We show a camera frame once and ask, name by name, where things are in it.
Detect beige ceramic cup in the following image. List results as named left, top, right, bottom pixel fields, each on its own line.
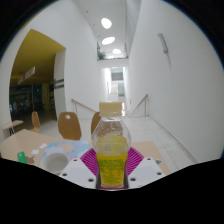
left=39, top=151, right=71, bottom=175

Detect dark striped wall sign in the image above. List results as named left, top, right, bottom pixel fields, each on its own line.
left=54, top=78, right=65, bottom=89

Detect wooden stair handrail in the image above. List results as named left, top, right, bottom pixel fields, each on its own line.
left=70, top=98, right=99, bottom=116
left=128, top=93, right=150, bottom=118

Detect white hanging sign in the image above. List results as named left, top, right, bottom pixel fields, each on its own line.
left=17, top=66, right=36, bottom=85

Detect round ceiling lights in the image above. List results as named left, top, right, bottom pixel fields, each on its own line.
left=100, top=17, right=123, bottom=55

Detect clear bottle with yellow label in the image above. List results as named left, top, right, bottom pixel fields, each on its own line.
left=90, top=101, right=132, bottom=191

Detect small brown picture card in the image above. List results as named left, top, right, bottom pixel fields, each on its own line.
left=25, top=155, right=36, bottom=165

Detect small green box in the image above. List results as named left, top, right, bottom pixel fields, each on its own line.
left=17, top=151, right=28, bottom=165

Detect green balcony plant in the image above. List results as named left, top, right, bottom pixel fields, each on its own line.
left=97, top=50, right=108, bottom=61

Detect light wooden side table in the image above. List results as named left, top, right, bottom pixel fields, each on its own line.
left=2, top=119, right=24, bottom=135

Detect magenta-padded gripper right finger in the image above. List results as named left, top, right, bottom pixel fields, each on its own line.
left=126, top=146, right=167, bottom=190

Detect dark shop shelf unit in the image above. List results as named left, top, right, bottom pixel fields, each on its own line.
left=9, top=84, right=51, bottom=114

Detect wooden chair with oval hole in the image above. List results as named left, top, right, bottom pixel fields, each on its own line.
left=90, top=111, right=102, bottom=135
left=57, top=111, right=83, bottom=141

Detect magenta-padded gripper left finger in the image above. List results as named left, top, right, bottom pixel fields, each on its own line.
left=58, top=147, right=101, bottom=190

